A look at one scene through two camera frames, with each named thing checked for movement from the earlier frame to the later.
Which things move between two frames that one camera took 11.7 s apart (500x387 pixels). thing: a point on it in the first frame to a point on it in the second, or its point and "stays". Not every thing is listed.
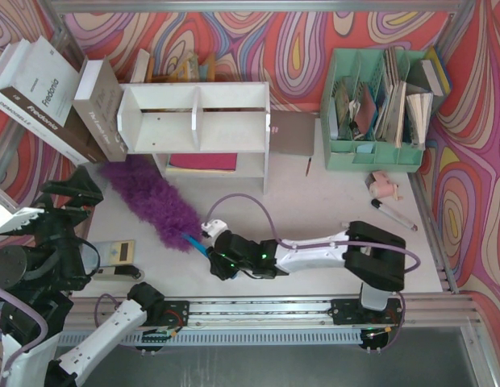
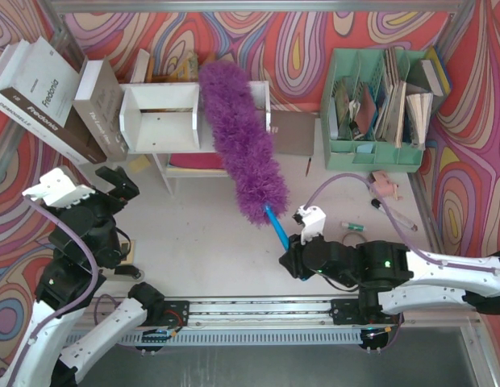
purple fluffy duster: [139, 183] to [246, 143]
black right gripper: [217, 260] to [293, 255]
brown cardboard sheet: [293, 132] stays
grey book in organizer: [423, 77] stays
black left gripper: [63, 210] to [114, 189]
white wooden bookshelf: [199, 130] stays
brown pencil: [309, 165] stays
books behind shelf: [187, 71] stays
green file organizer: [375, 110] stays
